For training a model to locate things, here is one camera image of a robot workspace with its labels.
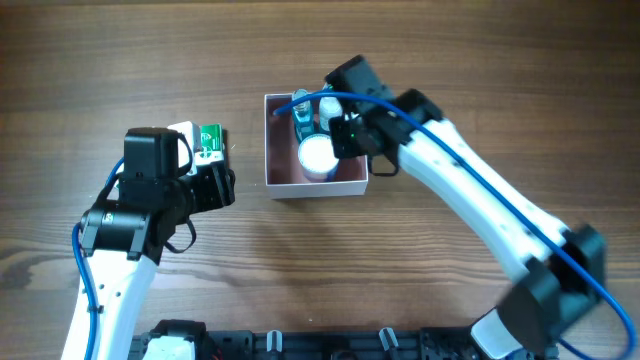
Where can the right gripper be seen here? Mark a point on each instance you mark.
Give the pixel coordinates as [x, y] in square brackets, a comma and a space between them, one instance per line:
[343, 138]

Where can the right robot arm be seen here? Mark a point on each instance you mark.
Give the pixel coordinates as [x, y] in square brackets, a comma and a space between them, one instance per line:
[547, 296]

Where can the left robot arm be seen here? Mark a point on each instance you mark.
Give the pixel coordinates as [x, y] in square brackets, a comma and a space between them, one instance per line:
[165, 176]

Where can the white box pink interior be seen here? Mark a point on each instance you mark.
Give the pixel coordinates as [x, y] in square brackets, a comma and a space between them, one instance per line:
[284, 174]

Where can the green soap box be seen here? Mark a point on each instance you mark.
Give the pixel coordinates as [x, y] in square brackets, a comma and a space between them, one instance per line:
[212, 145]

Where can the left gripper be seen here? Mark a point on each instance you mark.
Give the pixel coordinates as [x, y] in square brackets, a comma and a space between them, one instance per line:
[220, 182]

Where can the blue jar white lid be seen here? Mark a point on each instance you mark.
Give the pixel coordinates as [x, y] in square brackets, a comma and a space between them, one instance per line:
[316, 156]

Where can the blue mouthwash bottle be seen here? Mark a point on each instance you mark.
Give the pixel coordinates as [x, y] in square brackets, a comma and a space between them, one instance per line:
[303, 119]

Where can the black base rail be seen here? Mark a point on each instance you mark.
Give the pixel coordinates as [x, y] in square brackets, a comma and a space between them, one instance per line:
[182, 339]

